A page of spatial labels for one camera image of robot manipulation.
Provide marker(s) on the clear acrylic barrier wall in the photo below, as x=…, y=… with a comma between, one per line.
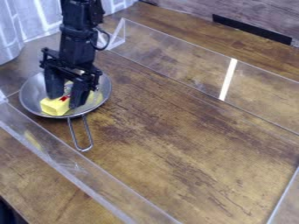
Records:
x=195, y=138

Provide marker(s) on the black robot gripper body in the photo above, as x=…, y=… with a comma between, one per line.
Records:
x=73, y=58

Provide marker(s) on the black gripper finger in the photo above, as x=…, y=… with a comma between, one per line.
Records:
x=53, y=83
x=79, y=92

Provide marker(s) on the silver pan with wire handle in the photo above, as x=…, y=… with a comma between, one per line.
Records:
x=33, y=92

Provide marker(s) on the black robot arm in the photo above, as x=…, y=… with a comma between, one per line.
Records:
x=81, y=14

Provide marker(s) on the yellow butter block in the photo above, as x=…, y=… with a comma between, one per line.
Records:
x=57, y=106

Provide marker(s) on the black strip on table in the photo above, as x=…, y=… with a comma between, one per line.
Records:
x=252, y=29

